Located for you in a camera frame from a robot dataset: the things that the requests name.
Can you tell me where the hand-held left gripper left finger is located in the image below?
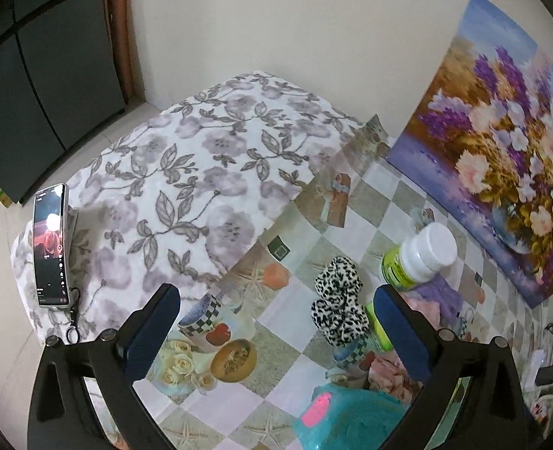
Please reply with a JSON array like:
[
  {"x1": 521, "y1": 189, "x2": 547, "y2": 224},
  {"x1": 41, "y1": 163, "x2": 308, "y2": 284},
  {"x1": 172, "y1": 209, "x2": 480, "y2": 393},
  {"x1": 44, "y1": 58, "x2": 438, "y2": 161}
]
[{"x1": 27, "y1": 282, "x2": 181, "y2": 450}]

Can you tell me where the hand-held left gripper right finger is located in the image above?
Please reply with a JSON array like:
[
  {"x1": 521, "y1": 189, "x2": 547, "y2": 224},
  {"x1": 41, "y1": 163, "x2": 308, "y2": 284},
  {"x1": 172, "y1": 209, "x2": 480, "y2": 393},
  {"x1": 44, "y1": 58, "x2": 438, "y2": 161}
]
[{"x1": 374, "y1": 284, "x2": 540, "y2": 450}]

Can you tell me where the green tissue packet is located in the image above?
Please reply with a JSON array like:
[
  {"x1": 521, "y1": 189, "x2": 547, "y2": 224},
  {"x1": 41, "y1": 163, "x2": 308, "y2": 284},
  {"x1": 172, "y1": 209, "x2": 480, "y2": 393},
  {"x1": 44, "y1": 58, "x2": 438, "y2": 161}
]
[{"x1": 365, "y1": 302, "x2": 394, "y2": 352}]

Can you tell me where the leopard print scrunchie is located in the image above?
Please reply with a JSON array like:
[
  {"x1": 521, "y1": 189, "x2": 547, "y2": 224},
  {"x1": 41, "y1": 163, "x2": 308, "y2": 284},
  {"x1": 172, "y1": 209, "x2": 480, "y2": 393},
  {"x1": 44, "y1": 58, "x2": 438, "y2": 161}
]
[{"x1": 310, "y1": 257, "x2": 371, "y2": 347}]

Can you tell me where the pink crumpled cloth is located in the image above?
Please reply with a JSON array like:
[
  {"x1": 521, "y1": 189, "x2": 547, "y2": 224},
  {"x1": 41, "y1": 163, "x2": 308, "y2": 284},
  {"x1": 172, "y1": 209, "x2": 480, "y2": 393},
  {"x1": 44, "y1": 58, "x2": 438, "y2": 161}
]
[{"x1": 367, "y1": 354, "x2": 422, "y2": 404}]

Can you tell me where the purple wipes packet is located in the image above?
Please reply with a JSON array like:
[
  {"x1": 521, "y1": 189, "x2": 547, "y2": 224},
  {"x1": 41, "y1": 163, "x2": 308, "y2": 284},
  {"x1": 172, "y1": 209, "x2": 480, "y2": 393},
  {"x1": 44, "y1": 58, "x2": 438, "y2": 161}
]
[{"x1": 417, "y1": 274, "x2": 467, "y2": 324}]

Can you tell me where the white bottle with green label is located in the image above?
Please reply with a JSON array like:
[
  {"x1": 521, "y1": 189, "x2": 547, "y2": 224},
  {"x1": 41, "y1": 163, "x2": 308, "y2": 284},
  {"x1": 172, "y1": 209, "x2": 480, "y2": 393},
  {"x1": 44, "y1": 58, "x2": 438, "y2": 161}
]
[{"x1": 382, "y1": 222, "x2": 458, "y2": 291}]

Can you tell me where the teal plastic toy case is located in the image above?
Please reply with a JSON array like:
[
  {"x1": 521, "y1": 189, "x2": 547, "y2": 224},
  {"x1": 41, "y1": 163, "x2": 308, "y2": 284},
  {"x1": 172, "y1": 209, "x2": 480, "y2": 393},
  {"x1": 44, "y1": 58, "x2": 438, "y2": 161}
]
[{"x1": 292, "y1": 382, "x2": 411, "y2": 450}]

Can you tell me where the checkered printed tablecloth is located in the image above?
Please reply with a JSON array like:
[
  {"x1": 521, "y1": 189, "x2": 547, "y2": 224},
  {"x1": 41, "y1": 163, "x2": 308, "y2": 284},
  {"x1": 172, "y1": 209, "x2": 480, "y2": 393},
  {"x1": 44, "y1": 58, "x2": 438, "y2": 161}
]
[{"x1": 131, "y1": 115, "x2": 553, "y2": 450}]

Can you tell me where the smartphone with lit screen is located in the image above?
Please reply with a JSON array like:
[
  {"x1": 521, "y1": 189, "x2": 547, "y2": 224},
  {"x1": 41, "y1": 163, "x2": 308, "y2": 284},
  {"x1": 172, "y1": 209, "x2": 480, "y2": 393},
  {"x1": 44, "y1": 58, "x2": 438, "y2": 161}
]
[{"x1": 33, "y1": 183, "x2": 70, "y2": 309}]

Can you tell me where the grey floral blanket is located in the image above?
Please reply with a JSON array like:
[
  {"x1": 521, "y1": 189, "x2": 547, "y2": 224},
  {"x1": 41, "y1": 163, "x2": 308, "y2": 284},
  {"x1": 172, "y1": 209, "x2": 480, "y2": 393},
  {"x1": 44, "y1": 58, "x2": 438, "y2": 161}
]
[{"x1": 10, "y1": 71, "x2": 366, "y2": 352}]

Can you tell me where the flower painting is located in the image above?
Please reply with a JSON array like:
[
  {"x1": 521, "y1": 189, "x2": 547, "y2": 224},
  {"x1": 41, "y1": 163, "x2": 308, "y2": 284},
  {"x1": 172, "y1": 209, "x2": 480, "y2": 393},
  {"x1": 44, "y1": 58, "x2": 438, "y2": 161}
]
[{"x1": 386, "y1": 0, "x2": 553, "y2": 310}]

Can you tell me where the dark cabinet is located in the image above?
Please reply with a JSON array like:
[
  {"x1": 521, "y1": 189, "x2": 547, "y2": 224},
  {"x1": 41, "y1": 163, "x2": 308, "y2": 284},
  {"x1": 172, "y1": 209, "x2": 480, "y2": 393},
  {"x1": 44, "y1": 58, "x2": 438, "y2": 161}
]
[{"x1": 0, "y1": 0, "x2": 127, "y2": 204}]

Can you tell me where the black phone lanyard clip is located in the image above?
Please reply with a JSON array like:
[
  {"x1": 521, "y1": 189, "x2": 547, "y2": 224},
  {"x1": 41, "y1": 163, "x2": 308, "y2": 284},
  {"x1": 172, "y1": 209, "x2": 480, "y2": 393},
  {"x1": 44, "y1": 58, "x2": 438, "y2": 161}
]
[{"x1": 65, "y1": 287, "x2": 84, "y2": 344}]

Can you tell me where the brown wooden door frame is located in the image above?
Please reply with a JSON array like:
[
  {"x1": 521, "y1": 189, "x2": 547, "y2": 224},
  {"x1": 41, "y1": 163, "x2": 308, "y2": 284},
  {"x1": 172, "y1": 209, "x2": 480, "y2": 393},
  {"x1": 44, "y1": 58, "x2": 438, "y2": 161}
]
[{"x1": 103, "y1": 0, "x2": 147, "y2": 104}]

